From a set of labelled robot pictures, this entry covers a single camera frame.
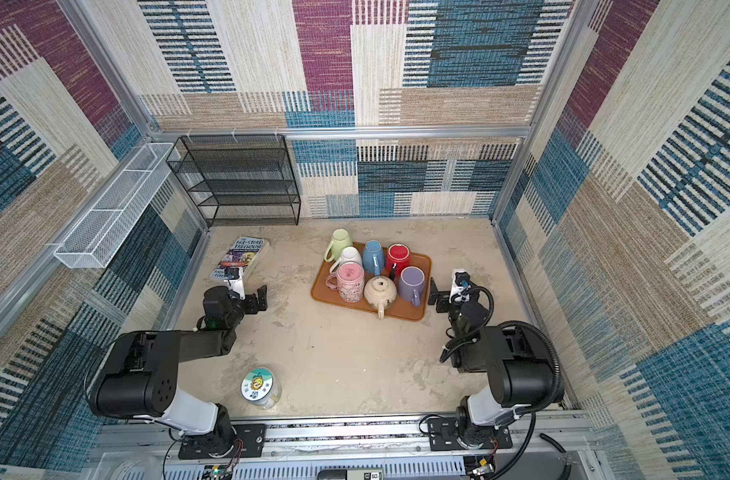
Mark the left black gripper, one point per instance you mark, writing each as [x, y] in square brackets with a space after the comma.
[252, 299]

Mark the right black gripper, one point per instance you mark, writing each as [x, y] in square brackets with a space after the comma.
[443, 295]

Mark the brown plastic tray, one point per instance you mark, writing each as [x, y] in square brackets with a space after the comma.
[399, 309]

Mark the white mug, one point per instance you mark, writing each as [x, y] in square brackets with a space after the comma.
[348, 254]

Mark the light green mug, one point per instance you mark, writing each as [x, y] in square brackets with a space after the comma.
[340, 240]

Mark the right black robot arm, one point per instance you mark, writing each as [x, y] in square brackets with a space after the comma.
[520, 362]

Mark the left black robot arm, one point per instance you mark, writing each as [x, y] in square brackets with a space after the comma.
[138, 379]

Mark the purple mug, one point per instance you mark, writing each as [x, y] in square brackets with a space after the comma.
[411, 285]

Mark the red mug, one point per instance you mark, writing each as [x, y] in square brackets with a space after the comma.
[398, 257]

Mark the blue dotted mug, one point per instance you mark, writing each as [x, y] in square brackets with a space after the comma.
[373, 257]

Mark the pink ghost mug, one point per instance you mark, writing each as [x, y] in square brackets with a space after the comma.
[348, 280]

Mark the paperback book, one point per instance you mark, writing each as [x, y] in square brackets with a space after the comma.
[241, 258]

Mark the clear jar green lid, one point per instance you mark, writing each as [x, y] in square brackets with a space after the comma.
[261, 388]

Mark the beige ceramic teapot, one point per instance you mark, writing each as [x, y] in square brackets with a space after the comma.
[380, 293]

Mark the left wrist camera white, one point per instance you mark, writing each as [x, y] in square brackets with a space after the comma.
[235, 282]

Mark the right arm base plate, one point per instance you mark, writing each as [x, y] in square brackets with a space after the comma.
[443, 436]

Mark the black wire shelf rack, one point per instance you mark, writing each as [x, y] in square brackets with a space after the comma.
[238, 180]

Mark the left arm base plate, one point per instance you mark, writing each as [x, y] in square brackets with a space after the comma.
[243, 440]

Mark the white wire mesh basket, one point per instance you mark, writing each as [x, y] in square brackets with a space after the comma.
[95, 239]

